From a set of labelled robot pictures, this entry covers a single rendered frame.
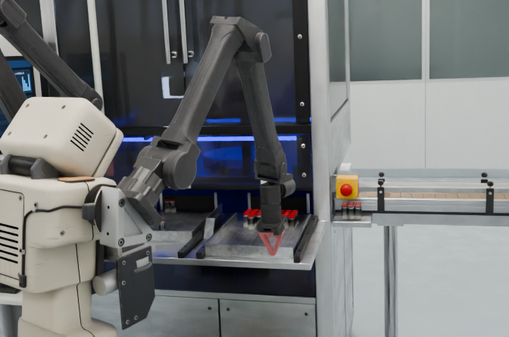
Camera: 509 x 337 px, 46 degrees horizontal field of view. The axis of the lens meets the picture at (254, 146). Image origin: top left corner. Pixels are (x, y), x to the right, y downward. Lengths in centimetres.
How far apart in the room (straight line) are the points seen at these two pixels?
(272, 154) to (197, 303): 87
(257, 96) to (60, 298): 65
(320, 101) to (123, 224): 100
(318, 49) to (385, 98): 464
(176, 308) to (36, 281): 111
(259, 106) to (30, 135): 55
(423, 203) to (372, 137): 453
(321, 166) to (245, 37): 75
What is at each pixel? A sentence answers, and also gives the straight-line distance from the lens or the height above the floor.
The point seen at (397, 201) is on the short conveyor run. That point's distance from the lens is 213.
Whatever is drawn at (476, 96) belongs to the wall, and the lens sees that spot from 663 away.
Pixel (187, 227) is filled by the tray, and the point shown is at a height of 88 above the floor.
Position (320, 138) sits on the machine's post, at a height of 117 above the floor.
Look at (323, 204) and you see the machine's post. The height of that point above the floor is 94.
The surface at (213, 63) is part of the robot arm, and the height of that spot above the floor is 144.
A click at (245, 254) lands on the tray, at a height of 89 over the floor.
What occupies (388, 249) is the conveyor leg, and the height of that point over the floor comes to 74.
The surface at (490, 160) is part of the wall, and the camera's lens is 675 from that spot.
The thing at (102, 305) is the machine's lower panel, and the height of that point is 52.
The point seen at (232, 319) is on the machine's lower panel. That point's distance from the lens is 225.
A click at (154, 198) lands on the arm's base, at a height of 119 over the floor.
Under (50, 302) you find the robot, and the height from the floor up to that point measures 97.
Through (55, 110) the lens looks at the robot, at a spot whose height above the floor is 136.
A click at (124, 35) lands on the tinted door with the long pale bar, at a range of 217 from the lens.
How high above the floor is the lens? 147
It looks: 9 degrees down
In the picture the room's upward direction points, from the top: 3 degrees counter-clockwise
